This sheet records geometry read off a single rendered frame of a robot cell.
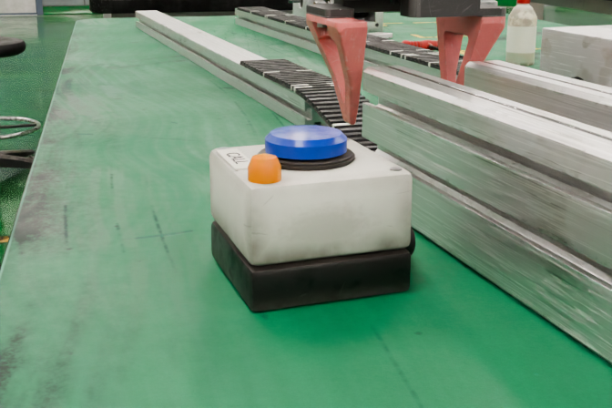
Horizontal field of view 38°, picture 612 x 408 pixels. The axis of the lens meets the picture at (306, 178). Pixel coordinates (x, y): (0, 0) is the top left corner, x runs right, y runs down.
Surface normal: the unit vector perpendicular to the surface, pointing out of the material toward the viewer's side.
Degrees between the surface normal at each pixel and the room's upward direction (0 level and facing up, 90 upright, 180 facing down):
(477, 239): 90
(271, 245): 90
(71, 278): 0
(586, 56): 90
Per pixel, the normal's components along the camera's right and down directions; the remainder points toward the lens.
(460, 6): 0.32, 0.25
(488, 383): 0.00, -0.96
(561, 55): -0.94, 0.09
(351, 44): 0.29, 0.58
